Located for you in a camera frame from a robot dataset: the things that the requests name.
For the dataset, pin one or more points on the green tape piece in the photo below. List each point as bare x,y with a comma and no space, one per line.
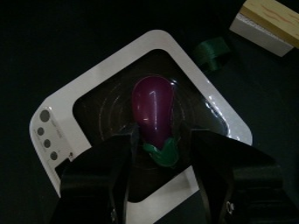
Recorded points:
212,54

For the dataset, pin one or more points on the white toy stove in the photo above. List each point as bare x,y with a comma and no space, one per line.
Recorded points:
116,67

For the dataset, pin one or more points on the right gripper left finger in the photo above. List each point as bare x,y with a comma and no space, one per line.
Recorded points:
93,175

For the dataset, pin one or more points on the purple toy eggplant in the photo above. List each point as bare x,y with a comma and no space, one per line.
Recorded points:
151,108

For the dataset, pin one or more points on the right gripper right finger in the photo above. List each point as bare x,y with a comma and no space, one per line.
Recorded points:
240,180

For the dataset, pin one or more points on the cream toy knife block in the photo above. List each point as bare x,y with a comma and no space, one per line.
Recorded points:
268,23

